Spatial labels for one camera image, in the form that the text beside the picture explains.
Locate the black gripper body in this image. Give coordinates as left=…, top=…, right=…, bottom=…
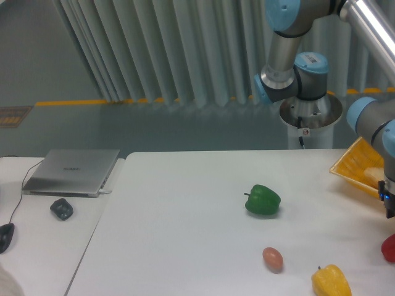
left=378, top=180, right=394, bottom=210

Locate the red bell pepper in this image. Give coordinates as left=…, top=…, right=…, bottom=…
left=381, top=234, right=395, bottom=263

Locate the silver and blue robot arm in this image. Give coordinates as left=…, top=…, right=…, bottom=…
left=254, top=1, right=394, bottom=218

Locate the yellow woven basket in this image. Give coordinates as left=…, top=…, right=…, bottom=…
left=330, top=137, right=384, bottom=199

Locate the bread slice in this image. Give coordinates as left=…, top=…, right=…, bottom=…
left=364, top=167, right=385, bottom=189

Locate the yellow bell pepper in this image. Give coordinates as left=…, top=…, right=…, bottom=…
left=311, top=264, right=352, bottom=296

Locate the yellow floor tape line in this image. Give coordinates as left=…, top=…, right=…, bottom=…
left=35, top=87, right=394, bottom=107

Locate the green bell pepper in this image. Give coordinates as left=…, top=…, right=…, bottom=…
left=244, top=184, right=281, bottom=215

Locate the brown egg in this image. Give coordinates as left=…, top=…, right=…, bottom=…
left=262, top=247, right=284, bottom=273

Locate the grey pleated curtain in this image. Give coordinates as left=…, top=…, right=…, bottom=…
left=52, top=0, right=395, bottom=109

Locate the silver laptop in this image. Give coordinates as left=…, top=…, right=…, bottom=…
left=23, top=149, right=120, bottom=197

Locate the small black device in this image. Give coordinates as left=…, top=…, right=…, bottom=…
left=50, top=198, right=73, bottom=221

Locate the black computer mouse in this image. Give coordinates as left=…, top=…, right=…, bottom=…
left=0, top=223, right=15, bottom=254

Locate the brown floor mat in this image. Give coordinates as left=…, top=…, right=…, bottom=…
left=1, top=106, right=33, bottom=128

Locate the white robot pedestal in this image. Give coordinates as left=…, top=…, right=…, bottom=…
left=280, top=94, right=343, bottom=150

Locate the black pedestal cable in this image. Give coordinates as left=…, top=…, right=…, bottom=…
left=297, top=116, right=307, bottom=150

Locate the black mouse cable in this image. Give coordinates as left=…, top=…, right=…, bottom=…
left=0, top=155, right=46, bottom=225

